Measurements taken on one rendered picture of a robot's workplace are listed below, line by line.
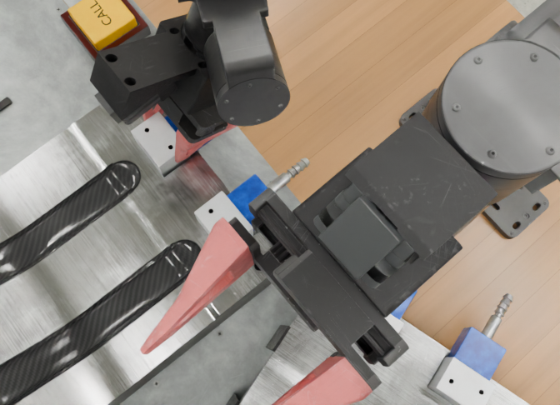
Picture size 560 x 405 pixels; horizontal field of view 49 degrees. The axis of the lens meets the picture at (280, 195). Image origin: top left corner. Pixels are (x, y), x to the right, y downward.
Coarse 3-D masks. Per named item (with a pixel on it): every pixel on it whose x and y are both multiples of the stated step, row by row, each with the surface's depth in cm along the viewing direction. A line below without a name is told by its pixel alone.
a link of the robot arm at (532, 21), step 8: (552, 0) 33; (536, 8) 33; (544, 8) 33; (552, 8) 33; (528, 16) 33; (536, 16) 33; (544, 16) 33; (552, 16) 33; (520, 24) 33; (528, 24) 33; (536, 24) 33; (512, 32) 33; (520, 32) 33; (528, 32) 33
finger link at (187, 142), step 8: (160, 104) 57; (168, 104) 57; (176, 104) 56; (168, 112) 57; (176, 112) 56; (176, 120) 57; (184, 120) 57; (184, 128) 57; (192, 128) 57; (216, 128) 58; (224, 128) 59; (176, 136) 58; (184, 136) 57; (192, 136) 57; (208, 136) 58; (216, 136) 62; (176, 144) 60; (184, 144) 58; (192, 144) 57; (200, 144) 63; (176, 152) 62; (184, 152) 62; (192, 152) 64; (176, 160) 64
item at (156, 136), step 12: (156, 120) 64; (168, 120) 66; (132, 132) 64; (144, 132) 64; (156, 132) 64; (168, 132) 64; (144, 144) 63; (156, 144) 63; (168, 144) 63; (204, 144) 68; (156, 156) 63; (168, 156) 63; (168, 168) 65
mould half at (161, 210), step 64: (128, 128) 67; (0, 192) 65; (64, 192) 65; (192, 192) 65; (64, 256) 64; (128, 256) 64; (0, 320) 60; (64, 320) 62; (192, 320) 62; (64, 384) 59; (128, 384) 61
